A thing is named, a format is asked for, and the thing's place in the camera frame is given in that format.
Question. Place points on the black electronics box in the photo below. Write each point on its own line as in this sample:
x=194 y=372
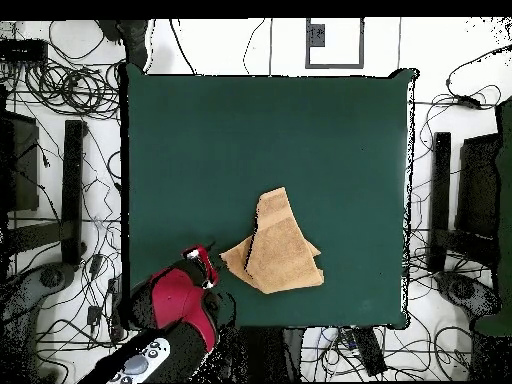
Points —
x=24 y=51

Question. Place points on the black T-shaped stand base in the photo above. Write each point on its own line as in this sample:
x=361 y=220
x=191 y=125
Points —
x=440 y=180
x=72 y=180

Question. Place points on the dark green table cloth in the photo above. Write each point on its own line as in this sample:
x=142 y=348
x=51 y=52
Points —
x=240 y=140

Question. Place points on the tan terry towel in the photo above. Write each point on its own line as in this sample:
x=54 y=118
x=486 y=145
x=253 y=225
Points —
x=280 y=256

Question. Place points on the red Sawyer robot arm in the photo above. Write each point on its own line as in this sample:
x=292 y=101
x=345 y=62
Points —
x=176 y=300

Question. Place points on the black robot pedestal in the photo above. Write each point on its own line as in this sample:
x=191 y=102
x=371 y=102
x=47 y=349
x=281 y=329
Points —
x=264 y=352

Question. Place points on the black power strip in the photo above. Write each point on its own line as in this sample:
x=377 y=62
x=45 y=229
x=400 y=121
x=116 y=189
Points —
x=114 y=288

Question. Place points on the black power adapter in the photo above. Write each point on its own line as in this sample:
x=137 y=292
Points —
x=468 y=102
x=94 y=315
x=96 y=264

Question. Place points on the grey caster base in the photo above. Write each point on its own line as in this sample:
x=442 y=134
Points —
x=464 y=290
x=24 y=296

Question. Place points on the black square case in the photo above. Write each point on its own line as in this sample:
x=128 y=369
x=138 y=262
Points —
x=24 y=168
x=476 y=188

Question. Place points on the person's black shoe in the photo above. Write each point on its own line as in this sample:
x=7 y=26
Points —
x=108 y=28
x=135 y=42

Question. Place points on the grey square floor frame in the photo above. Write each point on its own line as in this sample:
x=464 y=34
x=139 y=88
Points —
x=316 y=36

